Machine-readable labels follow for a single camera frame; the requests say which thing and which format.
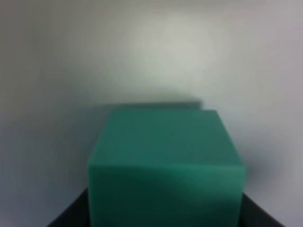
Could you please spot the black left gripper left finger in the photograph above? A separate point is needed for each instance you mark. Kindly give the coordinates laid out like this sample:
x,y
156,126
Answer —
x,y
76,215

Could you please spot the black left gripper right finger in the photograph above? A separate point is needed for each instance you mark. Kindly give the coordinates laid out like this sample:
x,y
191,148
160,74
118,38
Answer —
x,y
253,215

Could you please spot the green cube block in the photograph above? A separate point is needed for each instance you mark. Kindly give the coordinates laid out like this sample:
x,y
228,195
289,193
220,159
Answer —
x,y
165,168

